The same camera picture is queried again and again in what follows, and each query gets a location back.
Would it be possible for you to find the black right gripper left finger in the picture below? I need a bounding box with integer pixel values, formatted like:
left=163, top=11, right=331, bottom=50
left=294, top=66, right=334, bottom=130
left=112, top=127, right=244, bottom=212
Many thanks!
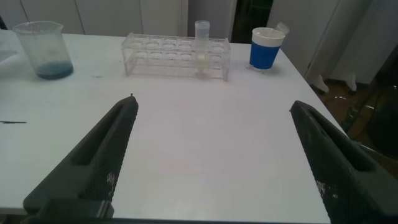
left=22, top=95, right=139, bottom=220

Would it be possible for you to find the pale yellow pigment test tube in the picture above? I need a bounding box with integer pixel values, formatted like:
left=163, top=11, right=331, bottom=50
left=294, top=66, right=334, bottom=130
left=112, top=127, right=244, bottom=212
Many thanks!
left=194, top=20, right=211, bottom=78

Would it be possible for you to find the white folding partition screen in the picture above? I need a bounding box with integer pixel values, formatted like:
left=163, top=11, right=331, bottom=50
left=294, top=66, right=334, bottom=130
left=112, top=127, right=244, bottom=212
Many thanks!
left=0, top=0, right=238, bottom=42
left=266, top=0, right=398, bottom=94

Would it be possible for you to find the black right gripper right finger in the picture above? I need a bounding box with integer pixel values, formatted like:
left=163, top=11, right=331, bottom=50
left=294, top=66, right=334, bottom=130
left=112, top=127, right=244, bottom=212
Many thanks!
left=289, top=100, right=398, bottom=223

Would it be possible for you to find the clear acrylic test tube rack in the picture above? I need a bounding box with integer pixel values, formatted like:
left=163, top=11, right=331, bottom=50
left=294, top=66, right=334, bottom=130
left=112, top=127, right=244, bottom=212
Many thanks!
left=120, top=32, right=232, bottom=83

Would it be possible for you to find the blue sleeved white paper cup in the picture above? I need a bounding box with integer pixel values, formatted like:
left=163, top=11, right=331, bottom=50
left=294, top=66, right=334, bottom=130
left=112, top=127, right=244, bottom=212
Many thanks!
left=248, top=27, right=286, bottom=72

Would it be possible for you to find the clear plastic beaker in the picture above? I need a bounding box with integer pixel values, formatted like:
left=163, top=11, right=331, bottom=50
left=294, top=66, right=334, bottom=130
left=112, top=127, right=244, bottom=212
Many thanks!
left=12, top=21, right=75, bottom=81

